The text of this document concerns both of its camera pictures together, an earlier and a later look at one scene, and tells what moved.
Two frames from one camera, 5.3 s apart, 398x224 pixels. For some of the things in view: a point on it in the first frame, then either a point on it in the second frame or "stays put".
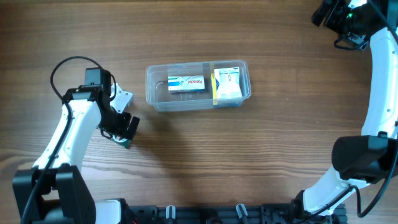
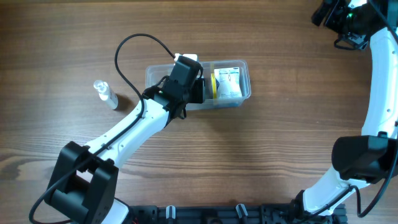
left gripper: x=120 y=128 -> x=199 y=92
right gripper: x=339 y=7 stays put
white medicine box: x=228 y=79 stays put
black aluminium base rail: x=237 y=214 stays put
